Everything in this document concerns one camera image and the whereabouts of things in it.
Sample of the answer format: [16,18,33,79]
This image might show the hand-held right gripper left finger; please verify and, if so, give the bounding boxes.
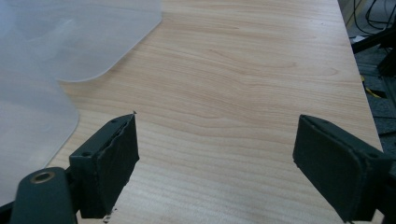
[68,113,140,219]

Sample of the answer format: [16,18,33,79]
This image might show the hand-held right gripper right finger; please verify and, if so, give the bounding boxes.
[292,114,394,223]

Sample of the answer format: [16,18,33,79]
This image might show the translucent white plastic sheet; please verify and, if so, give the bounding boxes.
[0,0,163,83]
[0,59,80,199]

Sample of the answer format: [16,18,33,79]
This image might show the yellow cable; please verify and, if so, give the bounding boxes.
[360,74,383,99]

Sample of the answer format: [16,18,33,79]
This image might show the black cables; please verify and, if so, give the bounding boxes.
[352,0,396,35]

